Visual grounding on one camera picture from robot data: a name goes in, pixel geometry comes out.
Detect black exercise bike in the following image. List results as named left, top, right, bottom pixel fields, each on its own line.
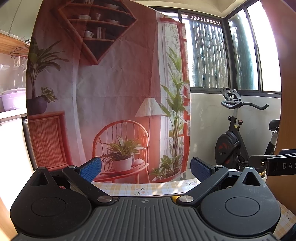
left=214, top=87, right=281, bottom=172

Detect yellow plaid floral tablecloth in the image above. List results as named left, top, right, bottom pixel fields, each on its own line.
left=92, top=178, right=295, bottom=239

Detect white cabinet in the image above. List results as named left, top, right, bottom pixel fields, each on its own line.
left=1, top=115, right=34, bottom=210

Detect printed room backdrop cloth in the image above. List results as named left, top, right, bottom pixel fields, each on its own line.
left=26, top=1, right=190, bottom=184

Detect purple plastic basin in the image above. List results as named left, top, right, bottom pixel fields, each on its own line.
left=1, top=88, right=26, bottom=111

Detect wooden door panel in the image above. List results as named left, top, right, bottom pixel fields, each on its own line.
left=261, top=0, right=296, bottom=207

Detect wire clothes hangers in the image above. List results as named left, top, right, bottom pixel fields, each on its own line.
left=10, top=39, right=31, bottom=58

